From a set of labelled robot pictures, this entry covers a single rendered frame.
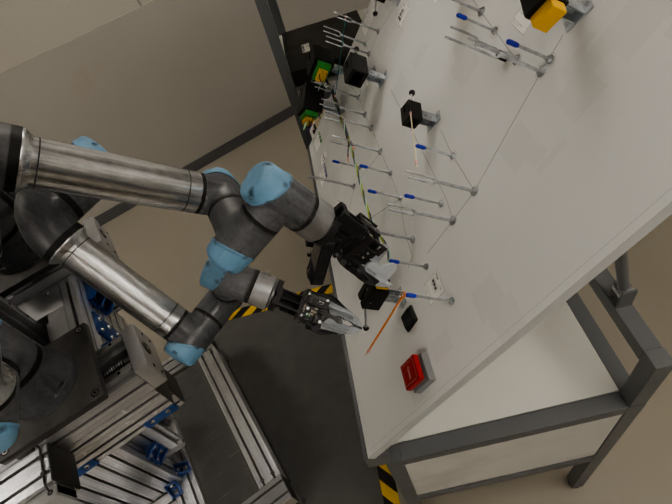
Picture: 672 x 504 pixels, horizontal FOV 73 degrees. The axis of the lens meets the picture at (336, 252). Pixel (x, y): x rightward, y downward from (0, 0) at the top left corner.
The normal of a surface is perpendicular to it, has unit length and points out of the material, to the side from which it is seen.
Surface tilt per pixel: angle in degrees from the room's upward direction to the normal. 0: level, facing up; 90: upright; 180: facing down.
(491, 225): 54
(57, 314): 0
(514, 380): 0
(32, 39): 90
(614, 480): 0
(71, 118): 90
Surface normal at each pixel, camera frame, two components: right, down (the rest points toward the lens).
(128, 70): 0.53, 0.57
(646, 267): -0.22, -0.62
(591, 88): -0.91, -0.15
